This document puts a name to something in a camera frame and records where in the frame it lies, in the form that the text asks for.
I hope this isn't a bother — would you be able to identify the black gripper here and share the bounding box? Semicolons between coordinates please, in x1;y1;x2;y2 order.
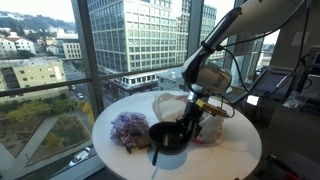
181;99;205;139

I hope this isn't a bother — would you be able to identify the small black pan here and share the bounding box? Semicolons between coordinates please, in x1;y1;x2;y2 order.
148;121;193;167

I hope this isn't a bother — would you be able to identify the purple floral cloth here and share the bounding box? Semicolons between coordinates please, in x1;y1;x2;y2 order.
109;111;151;149

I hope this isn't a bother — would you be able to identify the white red plastic bag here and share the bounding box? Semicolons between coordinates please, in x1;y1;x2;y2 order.
151;92;225;145

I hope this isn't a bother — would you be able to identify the dark computer monitor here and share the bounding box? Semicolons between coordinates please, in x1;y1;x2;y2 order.
251;68;298;100

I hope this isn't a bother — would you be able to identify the dark equipment cabinet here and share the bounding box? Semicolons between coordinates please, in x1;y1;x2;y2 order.
243;98;320;180

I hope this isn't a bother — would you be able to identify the olive wrist camera box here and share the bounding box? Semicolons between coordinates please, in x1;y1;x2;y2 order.
196;99;231;118

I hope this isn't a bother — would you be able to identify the thin black camera cable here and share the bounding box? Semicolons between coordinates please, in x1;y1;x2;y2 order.
216;101;237;120

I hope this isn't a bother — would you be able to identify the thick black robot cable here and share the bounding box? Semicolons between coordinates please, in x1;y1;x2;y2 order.
218;0;313;95

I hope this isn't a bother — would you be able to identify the dark window frame post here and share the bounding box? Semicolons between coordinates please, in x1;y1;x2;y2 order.
70;0;105;119
185;0;205;59

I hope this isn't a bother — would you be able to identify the horizontal window rail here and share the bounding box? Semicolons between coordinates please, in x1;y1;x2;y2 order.
0;63;188;98

